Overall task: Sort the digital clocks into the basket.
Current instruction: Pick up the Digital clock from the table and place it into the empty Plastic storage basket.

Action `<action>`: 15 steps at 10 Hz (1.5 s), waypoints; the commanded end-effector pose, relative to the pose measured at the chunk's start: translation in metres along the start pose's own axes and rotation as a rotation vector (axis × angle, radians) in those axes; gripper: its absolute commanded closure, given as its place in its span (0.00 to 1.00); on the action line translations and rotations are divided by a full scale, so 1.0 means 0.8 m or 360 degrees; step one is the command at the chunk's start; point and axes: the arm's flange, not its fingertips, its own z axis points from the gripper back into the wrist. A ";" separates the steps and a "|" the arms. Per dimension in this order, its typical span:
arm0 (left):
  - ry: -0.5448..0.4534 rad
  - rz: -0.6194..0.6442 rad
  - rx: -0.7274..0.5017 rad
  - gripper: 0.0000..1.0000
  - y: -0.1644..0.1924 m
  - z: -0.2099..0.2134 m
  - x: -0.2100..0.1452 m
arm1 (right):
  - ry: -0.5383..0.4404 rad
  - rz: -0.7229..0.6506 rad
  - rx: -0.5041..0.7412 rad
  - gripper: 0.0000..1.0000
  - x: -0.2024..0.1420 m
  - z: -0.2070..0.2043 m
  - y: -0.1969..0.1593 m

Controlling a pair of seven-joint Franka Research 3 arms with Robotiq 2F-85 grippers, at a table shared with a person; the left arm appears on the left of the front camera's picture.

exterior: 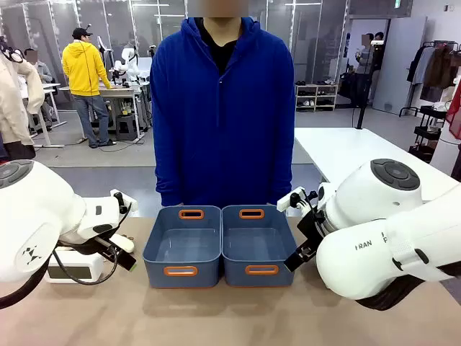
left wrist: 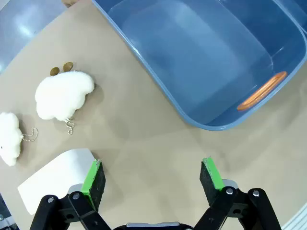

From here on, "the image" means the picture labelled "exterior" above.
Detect white table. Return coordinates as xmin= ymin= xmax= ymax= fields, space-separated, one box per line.
xmin=294 ymin=126 xmax=453 ymax=203

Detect white digital clock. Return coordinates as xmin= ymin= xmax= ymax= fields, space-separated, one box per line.
xmin=45 ymin=248 xmax=104 ymax=285

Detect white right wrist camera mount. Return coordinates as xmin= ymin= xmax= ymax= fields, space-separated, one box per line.
xmin=276 ymin=186 xmax=307 ymax=212

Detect clothes rack with coats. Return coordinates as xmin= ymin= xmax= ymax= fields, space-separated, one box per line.
xmin=398 ymin=40 xmax=461 ymax=118

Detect grey workbench desk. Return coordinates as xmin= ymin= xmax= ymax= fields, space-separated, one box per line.
xmin=59 ymin=82 xmax=151 ymax=141

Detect seated person in grey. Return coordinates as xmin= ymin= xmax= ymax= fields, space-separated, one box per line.
xmin=23 ymin=48 xmax=55 ymax=130

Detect wooden shoe rack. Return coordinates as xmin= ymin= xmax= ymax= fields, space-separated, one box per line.
xmin=294 ymin=84 xmax=339 ymax=112

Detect person in yellow hoodie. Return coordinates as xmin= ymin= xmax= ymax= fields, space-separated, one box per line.
xmin=61 ymin=27 xmax=117 ymax=149

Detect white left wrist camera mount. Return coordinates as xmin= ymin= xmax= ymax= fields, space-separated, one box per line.
xmin=109 ymin=188 xmax=139 ymax=214

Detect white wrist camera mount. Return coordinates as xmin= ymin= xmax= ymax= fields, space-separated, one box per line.
xmin=276 ymin=186 xmax=307 ymax=212
xmin=109 ymin=188 xmax=139 ymax=214

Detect person in blue hoodie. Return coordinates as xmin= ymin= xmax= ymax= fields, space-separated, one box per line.
xmin=149 ymin=0 xmax=297 ymax=208

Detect person in beige jacket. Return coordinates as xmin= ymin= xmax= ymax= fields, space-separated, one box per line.
xmin=0 ymin=35 xmax=46 ymax=161

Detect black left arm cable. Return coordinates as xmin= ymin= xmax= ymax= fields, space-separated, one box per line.
xmin=53 ymin=244 xmax=120 ymax=286

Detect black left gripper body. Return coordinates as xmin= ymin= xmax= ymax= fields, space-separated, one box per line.
xmin=58 ymin=235 xmax=117 ymax=260

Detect person in grey top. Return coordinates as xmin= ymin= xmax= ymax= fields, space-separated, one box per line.
xmin=354 ymin=33 xmax=375 ymax=107

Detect person's left forearm blue sleeve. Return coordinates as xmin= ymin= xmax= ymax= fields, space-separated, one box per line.
xmin=268 ymin=143 xmax=295 ymax=203

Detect person's right forearm blue sleeve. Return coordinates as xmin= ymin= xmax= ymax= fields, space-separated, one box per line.
xmin=154 ymin=143 xmax=183 ymax=207

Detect blue basket with orange handles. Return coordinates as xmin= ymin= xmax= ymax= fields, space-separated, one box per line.
xmin=220 ymin=204 xmax=300 ymax=288
xmin=142 ymin=205 xmax=223 ymax=289

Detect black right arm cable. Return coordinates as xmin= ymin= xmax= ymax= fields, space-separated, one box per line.
xmin=304 ymin=190 xmax=327 ymax=235

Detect black tripod stand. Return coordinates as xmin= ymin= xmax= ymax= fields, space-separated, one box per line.
xmin=355 ymin=39 xmax=385 ymax=130

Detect small white background robot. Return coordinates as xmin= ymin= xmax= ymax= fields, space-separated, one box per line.
xmin=113 ymin=45 xmax=145 ymax=86

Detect black utility cart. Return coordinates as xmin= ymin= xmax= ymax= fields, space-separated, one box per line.
xmin=408 ymin=105 xmax=449 ymax=163

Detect red garment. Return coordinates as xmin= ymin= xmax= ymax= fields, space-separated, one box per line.
xmin=445 ymin=77 xmax=461 ymax=141

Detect grey step stool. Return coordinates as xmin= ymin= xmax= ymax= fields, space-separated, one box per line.
xmin=115 ymin=115 xmax=139 ymax=142

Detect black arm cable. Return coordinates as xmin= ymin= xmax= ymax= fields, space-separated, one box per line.
xmin=53 ymin=244 xmax=120 ymax=286
xmin=304 ymin=190 xmax=327 ymax=235

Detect white desk with metal legs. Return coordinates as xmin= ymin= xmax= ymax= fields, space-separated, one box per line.
xmin=21 ymin=82 xmax=68 ymax=148

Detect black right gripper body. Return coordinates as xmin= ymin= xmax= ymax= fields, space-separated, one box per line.
xmin=296 ymin=208 xmax=328 ymax=250

